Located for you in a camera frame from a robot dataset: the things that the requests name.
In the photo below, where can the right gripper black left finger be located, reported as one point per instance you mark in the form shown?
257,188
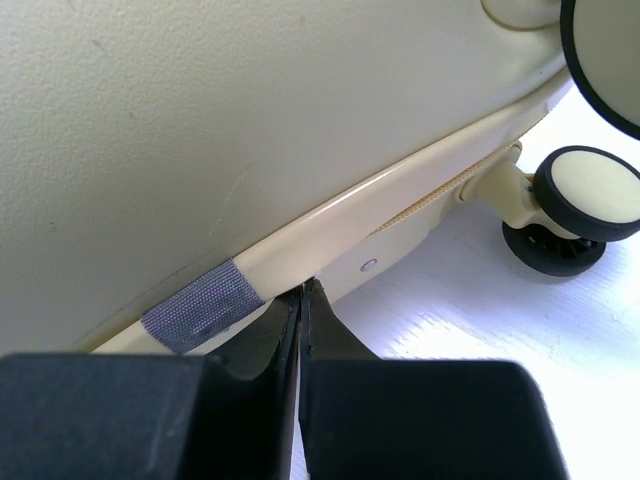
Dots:
224,415

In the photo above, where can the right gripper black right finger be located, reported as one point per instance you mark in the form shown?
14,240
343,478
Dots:
365,417

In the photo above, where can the yellow suitcase with black lining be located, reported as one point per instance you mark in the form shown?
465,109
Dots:
170,167

